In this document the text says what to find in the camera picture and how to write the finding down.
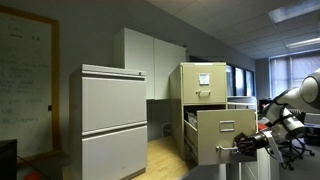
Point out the dark three-pane window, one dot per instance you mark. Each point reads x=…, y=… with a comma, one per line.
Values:
x=239, y=80

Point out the white metal tube frame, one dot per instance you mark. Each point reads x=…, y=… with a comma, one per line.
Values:
x=240, y=171

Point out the small red object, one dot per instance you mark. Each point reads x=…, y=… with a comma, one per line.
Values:
x=32, y=176

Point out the beige cabinet drawer without label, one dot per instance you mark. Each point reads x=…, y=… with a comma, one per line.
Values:
x=216, y=133

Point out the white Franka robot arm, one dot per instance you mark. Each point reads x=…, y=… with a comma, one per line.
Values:
x=290, y=116

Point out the black office chair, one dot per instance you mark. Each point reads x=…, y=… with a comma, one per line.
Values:
x=296, y=152

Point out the beige metal file cabinet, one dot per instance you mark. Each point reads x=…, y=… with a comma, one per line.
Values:
x=175, y=110

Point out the paper files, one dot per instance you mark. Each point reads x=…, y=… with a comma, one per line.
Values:
x=191, y=119

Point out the large ceiling light panel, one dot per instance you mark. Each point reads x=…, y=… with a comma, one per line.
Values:
x=293, y=10

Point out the white wall cabinet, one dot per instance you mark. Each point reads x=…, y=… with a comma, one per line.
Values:
x=146, y=56

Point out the beige cabinet drawer with label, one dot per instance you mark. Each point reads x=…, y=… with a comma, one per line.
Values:
x=213, y=86

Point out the white paper label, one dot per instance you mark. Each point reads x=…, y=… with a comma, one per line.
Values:
x=204, y=78

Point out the red and white box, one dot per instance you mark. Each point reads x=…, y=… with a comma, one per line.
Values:
x=263, y=126

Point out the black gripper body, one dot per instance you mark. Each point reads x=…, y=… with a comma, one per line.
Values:
x=249, y=143

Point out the window with blinds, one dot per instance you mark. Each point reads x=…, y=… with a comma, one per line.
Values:
x=283, y=71

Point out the narrow ceiling light strip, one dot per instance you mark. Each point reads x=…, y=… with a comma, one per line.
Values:
x=303, y=43

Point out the black box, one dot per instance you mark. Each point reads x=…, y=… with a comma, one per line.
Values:
x=8, y=160

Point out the wood-framed whiteboard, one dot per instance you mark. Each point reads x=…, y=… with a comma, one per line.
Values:
x=26, y=83

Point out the white cart with wood top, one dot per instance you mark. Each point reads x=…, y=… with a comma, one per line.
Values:
x=270, y=166

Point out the grey two-drawer lateral cabinet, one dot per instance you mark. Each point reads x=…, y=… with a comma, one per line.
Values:
x=113, y=110

